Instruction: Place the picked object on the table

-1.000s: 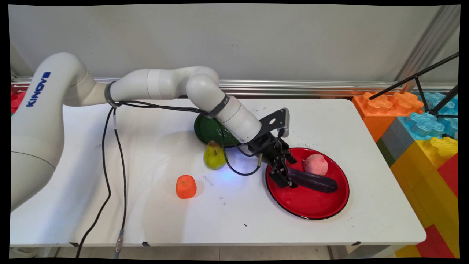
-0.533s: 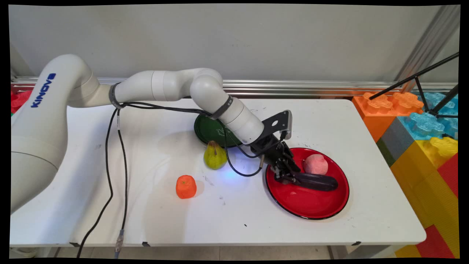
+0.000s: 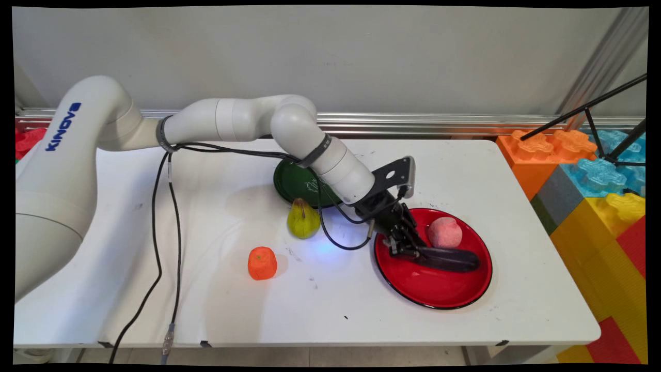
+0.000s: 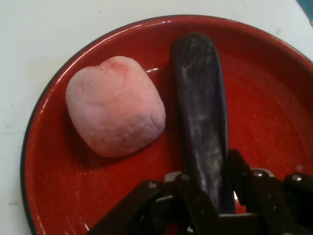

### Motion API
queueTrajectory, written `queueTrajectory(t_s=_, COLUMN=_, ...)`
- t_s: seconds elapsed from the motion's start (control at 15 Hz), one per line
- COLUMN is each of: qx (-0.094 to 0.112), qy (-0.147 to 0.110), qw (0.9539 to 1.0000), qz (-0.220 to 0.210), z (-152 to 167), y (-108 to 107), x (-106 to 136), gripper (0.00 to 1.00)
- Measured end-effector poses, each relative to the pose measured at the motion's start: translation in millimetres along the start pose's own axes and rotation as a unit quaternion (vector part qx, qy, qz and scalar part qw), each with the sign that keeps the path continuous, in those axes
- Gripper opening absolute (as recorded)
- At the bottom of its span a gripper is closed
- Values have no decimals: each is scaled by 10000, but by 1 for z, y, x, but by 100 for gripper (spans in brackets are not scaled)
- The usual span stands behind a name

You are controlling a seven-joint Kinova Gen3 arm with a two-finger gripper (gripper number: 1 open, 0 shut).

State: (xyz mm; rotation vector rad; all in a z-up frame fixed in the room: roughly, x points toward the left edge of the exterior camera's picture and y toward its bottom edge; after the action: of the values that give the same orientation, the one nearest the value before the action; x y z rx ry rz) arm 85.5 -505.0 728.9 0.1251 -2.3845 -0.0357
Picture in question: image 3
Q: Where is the dark purple toy eggplant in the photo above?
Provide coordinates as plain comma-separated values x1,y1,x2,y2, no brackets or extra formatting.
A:
413,246,481,273

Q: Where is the red studded toy block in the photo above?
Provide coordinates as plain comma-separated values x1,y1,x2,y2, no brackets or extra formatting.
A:
15,128,48,161

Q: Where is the red round plate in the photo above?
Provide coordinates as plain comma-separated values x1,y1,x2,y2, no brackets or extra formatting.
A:
374,208,494,311

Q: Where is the blue giant toy block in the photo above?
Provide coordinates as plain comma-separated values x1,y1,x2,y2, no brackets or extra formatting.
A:
560,130,646,199

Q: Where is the yellow giant toy block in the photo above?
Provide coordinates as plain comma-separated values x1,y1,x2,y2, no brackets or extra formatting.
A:
550,192,647,363

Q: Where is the aluminium wall rail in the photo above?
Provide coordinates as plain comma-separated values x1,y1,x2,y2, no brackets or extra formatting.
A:
15,107,646,138

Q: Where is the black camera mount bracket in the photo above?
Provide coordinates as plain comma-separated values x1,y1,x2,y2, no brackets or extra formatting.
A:
369,158,411,201

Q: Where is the pink toy peach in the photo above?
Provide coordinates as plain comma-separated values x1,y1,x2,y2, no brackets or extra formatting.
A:
427,217,464,249

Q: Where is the thin black cable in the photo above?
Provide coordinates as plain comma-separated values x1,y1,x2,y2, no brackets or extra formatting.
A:
108,139,407,364

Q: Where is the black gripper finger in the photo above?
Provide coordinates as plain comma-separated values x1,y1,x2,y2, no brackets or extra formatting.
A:
402,206,429,250
385,232,423,259

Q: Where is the orange toy mandarin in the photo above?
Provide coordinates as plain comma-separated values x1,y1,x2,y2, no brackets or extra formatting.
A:
247,246,278,281

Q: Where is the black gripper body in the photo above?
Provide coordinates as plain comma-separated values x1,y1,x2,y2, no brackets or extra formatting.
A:
355,190,415,239

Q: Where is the black cable strap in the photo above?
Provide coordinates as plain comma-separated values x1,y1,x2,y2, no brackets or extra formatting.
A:
296,133,333,169
156,115,179,153

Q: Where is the black cable with metal plug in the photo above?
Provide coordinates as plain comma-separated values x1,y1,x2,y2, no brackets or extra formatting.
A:
160,139,375,365

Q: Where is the orange giant toy block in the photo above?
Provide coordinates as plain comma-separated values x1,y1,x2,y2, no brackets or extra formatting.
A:
496,129,598,201

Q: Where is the red giant toy block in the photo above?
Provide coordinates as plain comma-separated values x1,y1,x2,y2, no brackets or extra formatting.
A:
615,217,647,281

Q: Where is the black tripod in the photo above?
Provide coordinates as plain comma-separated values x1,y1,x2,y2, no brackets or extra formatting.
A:
520,74,647,168

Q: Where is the yellow-green toy pear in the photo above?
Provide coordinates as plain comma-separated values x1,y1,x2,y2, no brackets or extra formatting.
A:
287,197,322,240

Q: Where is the grey giant toy block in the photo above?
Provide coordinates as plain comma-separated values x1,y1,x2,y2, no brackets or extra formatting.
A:
531,165,587,236

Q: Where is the dark green round plate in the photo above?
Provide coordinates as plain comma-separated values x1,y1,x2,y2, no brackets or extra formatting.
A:
273,159,344,209

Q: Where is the aluminium frame post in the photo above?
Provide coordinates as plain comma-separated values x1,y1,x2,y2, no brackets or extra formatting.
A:
555,6,649,130

